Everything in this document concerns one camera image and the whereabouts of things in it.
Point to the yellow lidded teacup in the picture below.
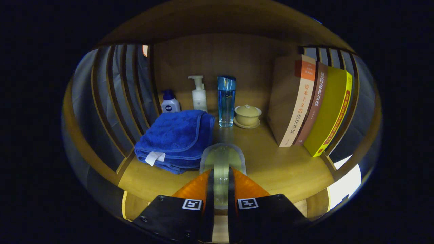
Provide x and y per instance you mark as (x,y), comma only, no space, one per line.
(247,117)

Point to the yellow book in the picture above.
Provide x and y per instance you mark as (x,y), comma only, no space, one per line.
(329,115)

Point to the white table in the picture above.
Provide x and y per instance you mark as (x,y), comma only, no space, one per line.
(346,186)

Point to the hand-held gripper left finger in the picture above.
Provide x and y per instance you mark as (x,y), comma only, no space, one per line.
(208,210)

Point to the brown book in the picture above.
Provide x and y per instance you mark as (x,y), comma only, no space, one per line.
(317,101)

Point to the wooden countertop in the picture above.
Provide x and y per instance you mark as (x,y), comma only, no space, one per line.
(271,169)

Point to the tall blue glass bottle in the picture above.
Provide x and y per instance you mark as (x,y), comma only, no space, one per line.
(226,105)

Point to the small white blue-capped bottle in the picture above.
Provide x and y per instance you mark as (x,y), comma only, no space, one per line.
(170,105)

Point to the blue folded towel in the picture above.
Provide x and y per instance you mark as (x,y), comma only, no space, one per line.
(173,135)

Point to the white pump bottle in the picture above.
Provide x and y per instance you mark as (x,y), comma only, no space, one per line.
(199,98)

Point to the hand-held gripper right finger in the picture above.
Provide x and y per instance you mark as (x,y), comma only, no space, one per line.
(232,210)

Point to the beige book orange band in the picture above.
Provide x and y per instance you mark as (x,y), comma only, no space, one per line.
(288,101)

